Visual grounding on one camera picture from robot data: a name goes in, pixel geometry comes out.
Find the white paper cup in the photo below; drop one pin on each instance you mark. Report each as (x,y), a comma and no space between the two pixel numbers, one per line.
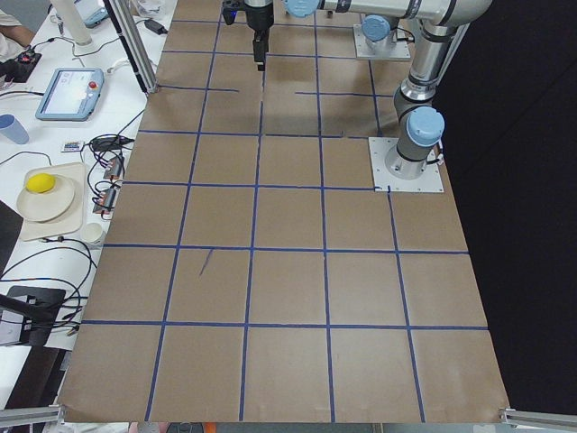
(93,234)

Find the blue plastic cup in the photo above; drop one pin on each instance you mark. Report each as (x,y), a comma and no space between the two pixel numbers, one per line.
(12,129)

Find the beige tray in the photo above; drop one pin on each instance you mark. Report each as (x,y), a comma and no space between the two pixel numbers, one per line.
(72,219)

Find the beige plate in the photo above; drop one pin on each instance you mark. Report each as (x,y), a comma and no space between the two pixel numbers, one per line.
(43,207)

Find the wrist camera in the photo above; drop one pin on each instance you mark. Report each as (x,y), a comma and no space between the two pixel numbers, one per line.
(230,8)

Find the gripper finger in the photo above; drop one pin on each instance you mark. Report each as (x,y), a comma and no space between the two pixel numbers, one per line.
(263,49)
(256,46)

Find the black camera stand base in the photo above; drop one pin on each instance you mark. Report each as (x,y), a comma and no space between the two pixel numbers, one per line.
(28,315)

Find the yellow lemon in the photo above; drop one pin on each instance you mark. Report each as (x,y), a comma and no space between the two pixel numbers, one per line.
(40,183)

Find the aluminium frame post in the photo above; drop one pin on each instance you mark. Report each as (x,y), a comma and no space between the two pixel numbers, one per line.
(126,29)

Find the black power adapter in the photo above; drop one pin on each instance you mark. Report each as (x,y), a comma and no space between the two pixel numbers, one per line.
(155,27)

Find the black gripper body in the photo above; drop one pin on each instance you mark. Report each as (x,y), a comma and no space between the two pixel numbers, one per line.
(258,19)

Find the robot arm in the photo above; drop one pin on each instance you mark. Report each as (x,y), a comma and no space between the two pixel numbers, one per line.
(419,67)
(379,30)

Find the teach pendant tablet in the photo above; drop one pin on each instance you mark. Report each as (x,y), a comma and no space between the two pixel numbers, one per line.
(71,95)

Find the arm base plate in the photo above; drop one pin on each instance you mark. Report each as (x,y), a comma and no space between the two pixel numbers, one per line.
(392,173)
(388,49)

